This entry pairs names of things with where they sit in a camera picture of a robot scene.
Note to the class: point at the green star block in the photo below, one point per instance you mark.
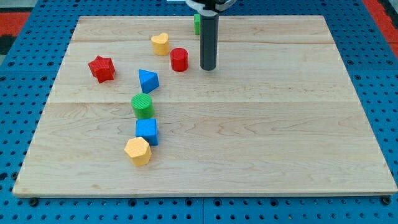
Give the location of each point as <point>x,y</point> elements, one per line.
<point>196,19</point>

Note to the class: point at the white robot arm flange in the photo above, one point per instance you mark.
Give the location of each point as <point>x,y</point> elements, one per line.
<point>210,7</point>

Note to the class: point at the yellow heart block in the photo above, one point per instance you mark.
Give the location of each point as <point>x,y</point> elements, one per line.
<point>160,44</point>

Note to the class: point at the red star block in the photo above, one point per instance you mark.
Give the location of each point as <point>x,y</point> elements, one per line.
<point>102,69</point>

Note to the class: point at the blue cube block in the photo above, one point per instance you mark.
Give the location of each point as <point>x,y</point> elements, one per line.
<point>148,129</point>

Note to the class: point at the green cylinder block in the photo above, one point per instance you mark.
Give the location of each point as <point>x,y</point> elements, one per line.
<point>142,106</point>

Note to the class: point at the blue triangle block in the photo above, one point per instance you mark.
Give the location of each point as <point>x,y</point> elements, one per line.
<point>149,80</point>

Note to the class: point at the red cylinder block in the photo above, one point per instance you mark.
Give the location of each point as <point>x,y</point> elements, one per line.
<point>179,59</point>

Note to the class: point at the light wooden board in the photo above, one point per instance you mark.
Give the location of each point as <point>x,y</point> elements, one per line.
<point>278,117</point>

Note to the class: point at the yellow hexagon block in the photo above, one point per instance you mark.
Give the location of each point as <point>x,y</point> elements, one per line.
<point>138,151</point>

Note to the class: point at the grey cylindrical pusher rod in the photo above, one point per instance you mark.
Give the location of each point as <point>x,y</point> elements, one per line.
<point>208,41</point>

